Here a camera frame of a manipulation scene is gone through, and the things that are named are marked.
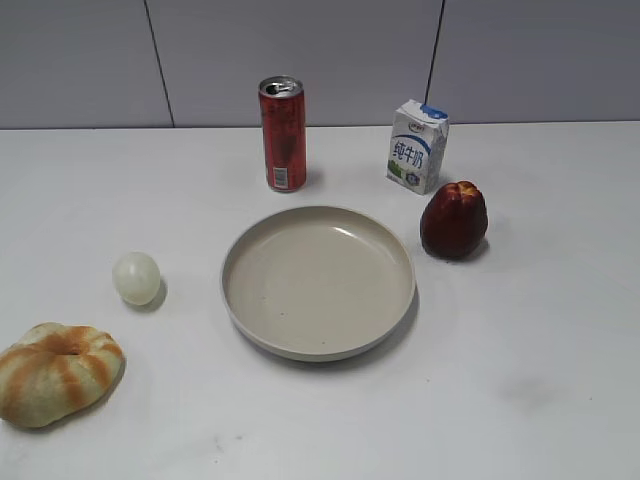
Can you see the beige round plate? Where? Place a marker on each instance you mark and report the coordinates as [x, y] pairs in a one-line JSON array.
[[318, 284]]

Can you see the white milk carton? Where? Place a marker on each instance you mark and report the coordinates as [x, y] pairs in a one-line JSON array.
[[417, 146]]

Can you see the red soda can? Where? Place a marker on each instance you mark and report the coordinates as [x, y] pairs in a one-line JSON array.
[[282, 108]]

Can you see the white egg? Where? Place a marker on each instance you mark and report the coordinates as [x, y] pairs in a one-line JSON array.
[[136, 278]]

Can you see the dark red apple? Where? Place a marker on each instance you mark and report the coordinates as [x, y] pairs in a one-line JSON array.
[[455, 220]]

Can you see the striped round bread bun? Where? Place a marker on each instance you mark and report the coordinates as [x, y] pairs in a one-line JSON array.
[[56, 370]]

